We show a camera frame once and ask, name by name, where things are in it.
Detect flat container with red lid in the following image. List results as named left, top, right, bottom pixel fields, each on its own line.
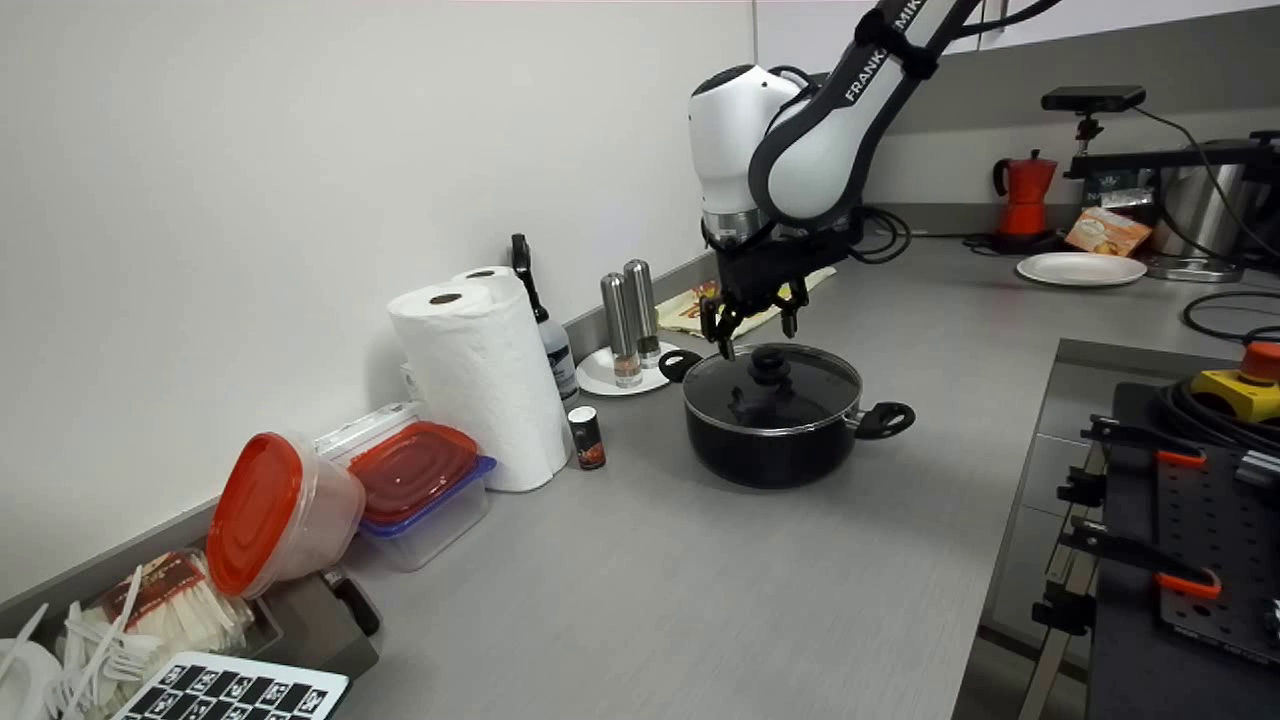
left=348, top=416, right=501, bottom=576

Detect red moka pot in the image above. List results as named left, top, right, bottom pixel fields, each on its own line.
left=992, top=147, right=1060, bottom=250

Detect orange food packet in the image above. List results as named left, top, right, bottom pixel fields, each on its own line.
left=1060, top=204, right=1156, bottom=260

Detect bag of white plastic cutlery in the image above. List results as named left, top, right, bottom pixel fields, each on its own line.
left=0, top=543, right=260, bottom=720

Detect spray bottle with black trigger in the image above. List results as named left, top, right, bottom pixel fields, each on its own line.
left=508, top=234, right=584, bottom=404

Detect round container with red lid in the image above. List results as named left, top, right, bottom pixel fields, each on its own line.
left=205, top=429, right=370, bottom=599

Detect aluminium frame rail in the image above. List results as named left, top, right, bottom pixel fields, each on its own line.
left=1016, top=532, right=1111, bottom=720

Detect steel pepper grinder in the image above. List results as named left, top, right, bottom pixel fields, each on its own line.
left=621, top=258, right=662, bottom=360

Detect black pegboard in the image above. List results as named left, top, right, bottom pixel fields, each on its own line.
left=1153, top=447, right=1280, bottom=674

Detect steel salt grinder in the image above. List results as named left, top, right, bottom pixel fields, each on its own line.
left=596, top=267, right=642, bottom=381

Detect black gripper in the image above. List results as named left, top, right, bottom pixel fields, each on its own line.
left=699, top=217, right=862, bottom=360

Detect black cooking pot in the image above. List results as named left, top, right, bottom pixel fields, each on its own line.
left=657, top=337, right=921, bottom=492

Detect white paper towel roll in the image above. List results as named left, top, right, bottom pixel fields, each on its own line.
left=453, top=264, right=537, bottom=301
left=383, top=279, right=572, bottom=498

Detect black bar clamp orange grip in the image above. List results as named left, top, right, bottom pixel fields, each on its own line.
left=1055, top=517, right=1228, bottom=613
left=1076, top=412, right=1280, bottom=472

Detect large white plate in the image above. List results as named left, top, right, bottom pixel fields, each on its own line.
left=1012, top=250, right=1153, bottom=294

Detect steel kettle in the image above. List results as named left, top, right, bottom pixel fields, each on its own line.
left=1153, top=158, right=1270, bottom=283

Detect yellow emergency stop button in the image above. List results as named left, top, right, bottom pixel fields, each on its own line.
left=1188, top=332, right=1280, bottom=429

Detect clear plastic container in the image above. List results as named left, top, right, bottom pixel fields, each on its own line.
left=312, top=400, right=417, bottom=465

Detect glass lid with black knob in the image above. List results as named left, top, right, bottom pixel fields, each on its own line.
left=680, top=341, right=868, bottom=436

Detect printed cream dish towel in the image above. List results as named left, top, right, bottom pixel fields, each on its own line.
left=657, top=264, right=839, bottom=341

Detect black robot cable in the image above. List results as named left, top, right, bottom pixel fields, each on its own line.
left=842, top=199, right=921, bottom=267

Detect black camera on stand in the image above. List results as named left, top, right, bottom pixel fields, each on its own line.
left=1038, top=83, right=1153, bottom=153

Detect small white round plate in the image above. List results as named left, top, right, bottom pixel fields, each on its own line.
left=572, top=341, right=689, bottom=400

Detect small dark spice jar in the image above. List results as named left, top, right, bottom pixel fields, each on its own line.
left=565, top=404, right=613, bottom=475

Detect black cable loop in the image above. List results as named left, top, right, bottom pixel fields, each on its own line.
left=1179, top=288, right=1280, bottom=347

